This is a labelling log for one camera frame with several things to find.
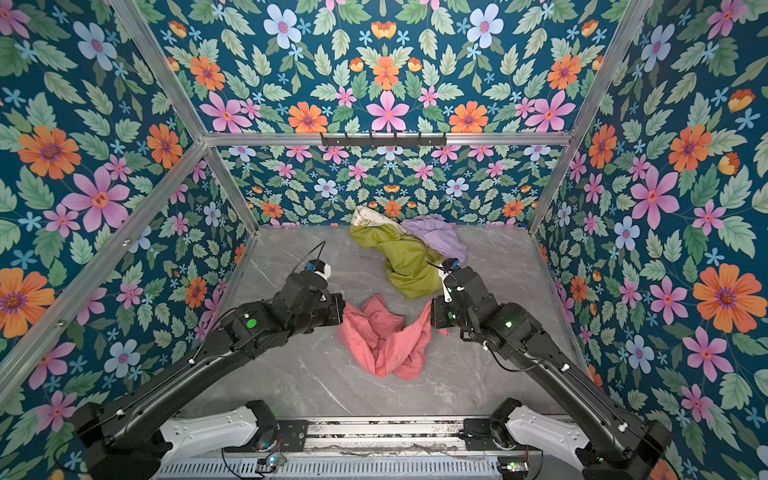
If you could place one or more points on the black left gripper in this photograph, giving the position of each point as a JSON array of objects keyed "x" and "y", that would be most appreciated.
[{"x": 339, "y": 305}]

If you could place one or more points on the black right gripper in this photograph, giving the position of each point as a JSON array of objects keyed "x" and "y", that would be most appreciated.
[{"x": 437, "y": 306}]

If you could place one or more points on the pink cloth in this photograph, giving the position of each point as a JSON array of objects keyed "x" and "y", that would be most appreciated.
[{"x": 382, "y": 344}]

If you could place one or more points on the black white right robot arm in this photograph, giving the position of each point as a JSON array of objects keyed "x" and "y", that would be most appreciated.
[{"x": 602, "y": 440}]

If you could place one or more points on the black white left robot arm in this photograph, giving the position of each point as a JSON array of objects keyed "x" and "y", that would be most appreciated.
[{"x": 139, "y": 433}]

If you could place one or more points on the lime green cloth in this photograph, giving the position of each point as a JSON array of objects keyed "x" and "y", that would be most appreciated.
[{"x": 409, "y": 263}]

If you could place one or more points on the lilac purple cloth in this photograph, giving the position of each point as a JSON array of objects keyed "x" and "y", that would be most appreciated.
[{"x": 437, "y": 234}]

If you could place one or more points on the cream patterned cloth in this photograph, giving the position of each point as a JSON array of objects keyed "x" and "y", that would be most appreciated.
[{"x": 363, "y": 216}]

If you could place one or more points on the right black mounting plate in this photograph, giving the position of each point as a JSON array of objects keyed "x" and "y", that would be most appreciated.
[{"x": 477, "y": 435}]

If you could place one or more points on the black mounting plate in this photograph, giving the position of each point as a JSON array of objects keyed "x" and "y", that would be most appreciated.
[
  {"x": 280, "y": 435},
  {"x": 477, "y": 435}
]

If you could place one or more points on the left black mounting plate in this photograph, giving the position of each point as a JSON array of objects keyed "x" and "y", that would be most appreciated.
[{"x": 280, "y": 435}]

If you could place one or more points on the right small circuit board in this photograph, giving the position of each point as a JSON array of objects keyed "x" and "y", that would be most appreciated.
[{"x": 513, "y": 469}]

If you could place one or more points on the small circuit board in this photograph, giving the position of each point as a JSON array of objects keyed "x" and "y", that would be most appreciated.
[
  {"x": 513, "y": 469},
  {"x": 270, "y": 464}
]

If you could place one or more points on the left small circuit board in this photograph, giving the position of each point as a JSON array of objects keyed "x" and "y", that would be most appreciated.
[{"x": 270, "y": 464}]

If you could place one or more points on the white ventilation grille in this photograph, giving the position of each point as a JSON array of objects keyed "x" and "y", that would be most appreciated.
[{"x": 339, "y": 468}]

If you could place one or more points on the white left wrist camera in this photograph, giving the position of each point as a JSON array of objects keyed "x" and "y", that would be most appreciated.
[{"x": 320, "y": 268}]

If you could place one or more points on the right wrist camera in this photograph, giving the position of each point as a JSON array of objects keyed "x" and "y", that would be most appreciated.
[{"x": 450, "y": 284}]

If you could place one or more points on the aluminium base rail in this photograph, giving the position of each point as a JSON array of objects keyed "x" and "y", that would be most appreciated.
[{"x": 363, "y": 436}]

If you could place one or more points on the metal hook rail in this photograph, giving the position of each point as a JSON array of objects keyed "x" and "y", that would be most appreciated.
[{"x": 371, "y": 140}]

